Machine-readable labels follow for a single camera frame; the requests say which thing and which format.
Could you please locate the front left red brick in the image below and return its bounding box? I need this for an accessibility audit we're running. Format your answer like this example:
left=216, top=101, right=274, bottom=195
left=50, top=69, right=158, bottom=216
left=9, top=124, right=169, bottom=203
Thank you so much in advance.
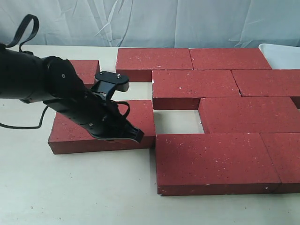
left=155, top=133, right=281, bottom=196

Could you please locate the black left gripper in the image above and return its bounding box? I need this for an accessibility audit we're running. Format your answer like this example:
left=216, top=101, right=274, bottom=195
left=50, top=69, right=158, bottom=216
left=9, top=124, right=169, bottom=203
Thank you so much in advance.
left=44, top=91, right=144, bottom=143

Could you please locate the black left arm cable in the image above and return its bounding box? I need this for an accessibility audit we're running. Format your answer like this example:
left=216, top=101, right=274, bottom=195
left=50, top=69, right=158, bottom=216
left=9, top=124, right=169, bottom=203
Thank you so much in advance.
left=0, top=13, right=131, bottom=129

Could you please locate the centre red brick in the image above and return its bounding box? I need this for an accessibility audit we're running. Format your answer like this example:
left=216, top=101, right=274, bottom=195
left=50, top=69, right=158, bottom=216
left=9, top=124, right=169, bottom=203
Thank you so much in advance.
left=198, top=97, right=300, bottom=133

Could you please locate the back left red brick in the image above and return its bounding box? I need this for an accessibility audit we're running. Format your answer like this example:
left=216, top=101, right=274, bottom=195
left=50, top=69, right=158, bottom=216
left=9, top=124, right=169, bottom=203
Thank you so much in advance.
left=115, top=48, right=193, bottom=82

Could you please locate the back right red brick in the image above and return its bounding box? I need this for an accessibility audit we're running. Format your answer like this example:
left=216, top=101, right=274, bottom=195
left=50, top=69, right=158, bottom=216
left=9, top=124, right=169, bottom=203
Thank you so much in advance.
left=189, top=48, right=271, bottom=70

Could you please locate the scratched red brick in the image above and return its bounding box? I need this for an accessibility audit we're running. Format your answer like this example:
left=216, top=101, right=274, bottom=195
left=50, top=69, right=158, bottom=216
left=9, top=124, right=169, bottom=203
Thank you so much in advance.
left=48, top=100, right=156, bottom=155

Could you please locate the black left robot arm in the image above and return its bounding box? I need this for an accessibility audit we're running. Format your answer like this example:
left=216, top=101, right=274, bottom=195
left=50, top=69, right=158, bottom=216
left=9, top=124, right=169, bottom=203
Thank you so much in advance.
left=0, top=45, right=144, bottom=142

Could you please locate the white backdrop cloth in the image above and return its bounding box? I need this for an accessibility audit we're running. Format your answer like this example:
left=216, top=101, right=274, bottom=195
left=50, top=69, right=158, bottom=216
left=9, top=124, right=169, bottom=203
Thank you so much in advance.
left=0, top=0, right=300, bottom=48

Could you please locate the middle right red brick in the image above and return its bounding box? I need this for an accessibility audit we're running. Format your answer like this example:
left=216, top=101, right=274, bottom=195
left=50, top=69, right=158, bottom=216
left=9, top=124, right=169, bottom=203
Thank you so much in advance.
left=232, top=69, right=300, bottom=109

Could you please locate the front right red brick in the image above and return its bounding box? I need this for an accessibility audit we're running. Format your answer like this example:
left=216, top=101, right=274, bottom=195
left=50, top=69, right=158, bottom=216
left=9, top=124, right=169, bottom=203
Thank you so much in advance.
left=260, top=133, right=300, bottom=194

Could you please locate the movable red brick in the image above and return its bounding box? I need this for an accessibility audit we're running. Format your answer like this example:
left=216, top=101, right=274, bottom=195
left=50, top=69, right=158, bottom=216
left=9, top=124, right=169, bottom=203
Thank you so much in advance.
left=152, top=70, right=240, bottom=110

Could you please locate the white plastic tray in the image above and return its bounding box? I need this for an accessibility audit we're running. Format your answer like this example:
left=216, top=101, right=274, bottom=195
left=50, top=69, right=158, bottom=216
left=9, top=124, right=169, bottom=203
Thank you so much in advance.
left=258, top=44, right=300, bottom=69

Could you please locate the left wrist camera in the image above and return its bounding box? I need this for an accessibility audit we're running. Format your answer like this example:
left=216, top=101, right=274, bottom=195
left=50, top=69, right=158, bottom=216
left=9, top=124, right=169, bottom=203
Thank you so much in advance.
left=95, top=71, right=129, bottom=92

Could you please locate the far left red brick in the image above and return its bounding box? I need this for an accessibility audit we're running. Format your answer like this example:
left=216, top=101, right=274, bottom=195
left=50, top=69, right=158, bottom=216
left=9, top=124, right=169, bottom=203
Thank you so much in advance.
left=70, top=60, right=100, bottom=88

